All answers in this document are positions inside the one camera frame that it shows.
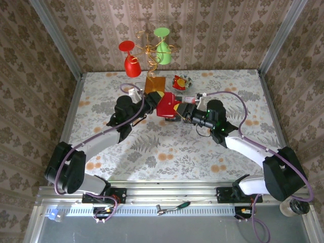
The red leather card holder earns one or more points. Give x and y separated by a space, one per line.
168 105

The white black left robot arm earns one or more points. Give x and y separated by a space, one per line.
101 144

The red yellow snack packet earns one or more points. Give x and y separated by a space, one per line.
179 83

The red plastic wine glass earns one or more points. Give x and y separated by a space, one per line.
132 67

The green plastic wine glass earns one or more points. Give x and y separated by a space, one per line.
164 54

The floral patterned table cover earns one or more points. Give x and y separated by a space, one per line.
177 164

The clear jar black lid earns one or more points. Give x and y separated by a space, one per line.
287 208

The aluminium side rail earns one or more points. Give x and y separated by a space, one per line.
72 108

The aluminium front rail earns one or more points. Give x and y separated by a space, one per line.
172 192

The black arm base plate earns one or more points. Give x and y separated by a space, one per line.
224 195
121 195

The aluminium frame post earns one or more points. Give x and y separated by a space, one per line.
281 38
58 40

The black power connector bracket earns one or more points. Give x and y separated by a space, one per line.
240 215
100 211

